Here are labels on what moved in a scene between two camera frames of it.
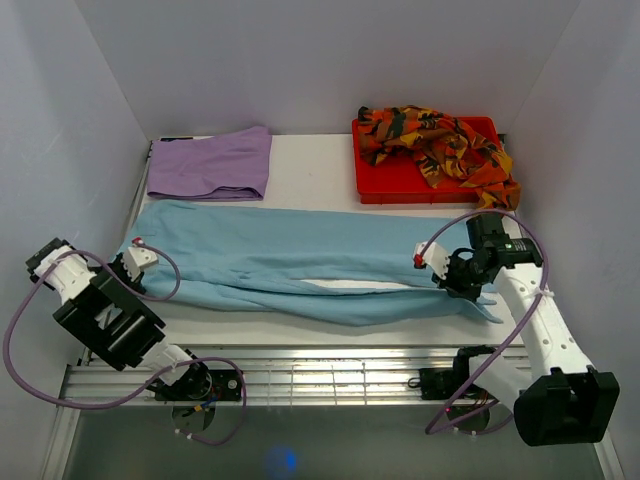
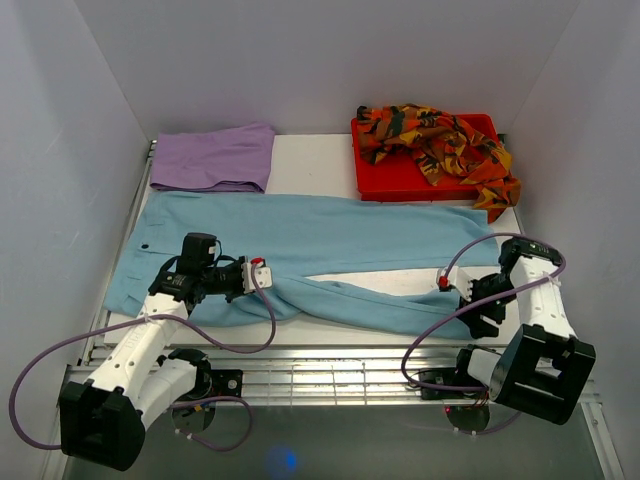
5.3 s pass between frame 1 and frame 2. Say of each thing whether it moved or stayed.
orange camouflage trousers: stayed
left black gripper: moved
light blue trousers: moved
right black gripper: moved
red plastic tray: stayed
